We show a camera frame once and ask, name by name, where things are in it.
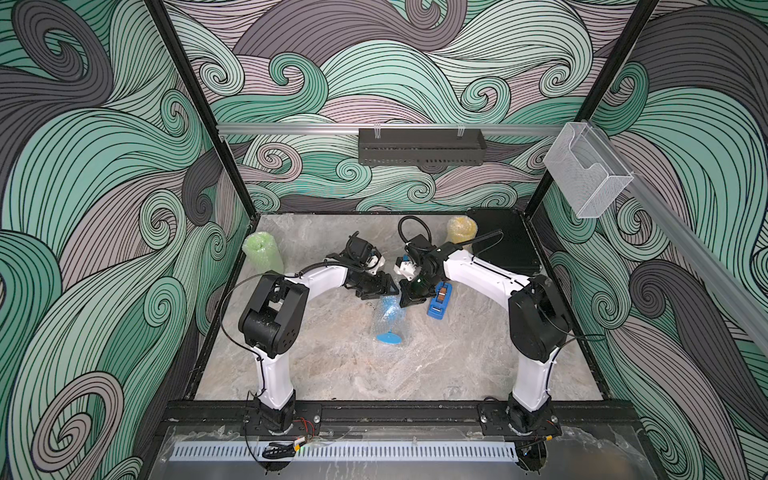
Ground blue tape dispenser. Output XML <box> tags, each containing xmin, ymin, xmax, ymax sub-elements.
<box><xmin>427</xmin><ymin>282</ymin><xmax>452</xmax><ymax>320</ymax></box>

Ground green plastic wine glass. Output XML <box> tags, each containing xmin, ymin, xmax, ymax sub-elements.
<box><xmin>242</xmin><ymin>232</ymin><xmax>284</xmax><ymax>272</ymax></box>

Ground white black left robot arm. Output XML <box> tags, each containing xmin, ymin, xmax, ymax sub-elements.
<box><xmin>238</xmin><ymin>232</ymin><xmax>399</xmax><ymax>432</ymax></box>

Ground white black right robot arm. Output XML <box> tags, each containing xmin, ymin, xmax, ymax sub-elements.
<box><xmin>395</xmin><ymin>235</ymin><xmax>571</xmax><ymax>436</ymax></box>

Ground black hard case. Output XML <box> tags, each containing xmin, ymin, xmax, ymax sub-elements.
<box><xmin>468</xmin><ymin>208</ymin><xmax>542</xmax><ymax>277</ymax></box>

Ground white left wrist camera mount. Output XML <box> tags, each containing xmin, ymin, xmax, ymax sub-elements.
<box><xmin>365</xmin><ymin>254</ymin><xmax>385</xmax><ymax>276</ymax></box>

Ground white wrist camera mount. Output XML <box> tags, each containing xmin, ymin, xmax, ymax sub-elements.
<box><xmin>365</xmin><ymin>254</ymin><xmax>385</xmax><ymax>276</ymax></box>
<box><xmin>394</xmin><ymin>257</ymin><xmax>417</xmax><ymax>281</ymax></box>

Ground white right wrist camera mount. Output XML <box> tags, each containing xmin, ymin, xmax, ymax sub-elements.
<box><xmin>394</xmin><ymin>257</ymin><xmax>417</xmax><ymax>281</ymax></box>

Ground black wall tray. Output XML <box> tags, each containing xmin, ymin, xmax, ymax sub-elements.
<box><xmin>357</xmin><ymin>127</ymin><xmax>488</xmax><ymax>168</ymax></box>

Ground clear acrylic wall box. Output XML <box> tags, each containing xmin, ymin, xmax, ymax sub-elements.
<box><xmin>544</xmin><ymin>121</ymin><xmax>634</xmax><ymax>219</ymax></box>

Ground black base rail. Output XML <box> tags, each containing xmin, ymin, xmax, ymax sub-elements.
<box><xmin>161</xmin><ymin>399</ymin><xmax>639</xmax><ymax>438</ymax></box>

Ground white slotted cable duct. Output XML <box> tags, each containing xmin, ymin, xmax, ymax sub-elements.
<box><xmin>169</xmin><ymin>440</ymin><xmax>518</xmax><ymax>463</ymax></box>

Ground black frame post right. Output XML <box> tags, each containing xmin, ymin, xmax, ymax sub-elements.
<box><xmin>523</xmin><ymin>1</ymin><xmax>658</xmax><ymax>219</ymax></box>

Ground black frame post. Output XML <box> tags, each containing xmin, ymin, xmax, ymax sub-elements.
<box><xmin>523</xmin><ymin>1</ymin><xmax>658</xmax><ymax>219</ymax></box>
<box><xmin>145</xmin><ymin>0</ymin><xmax>260</xmax><ymax>225</ymax></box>

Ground black frame post left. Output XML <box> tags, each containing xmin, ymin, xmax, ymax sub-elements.
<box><xmin>145</xmin><ymin>0</ymin><xmax>260</xmax><ymax>225</ymax></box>

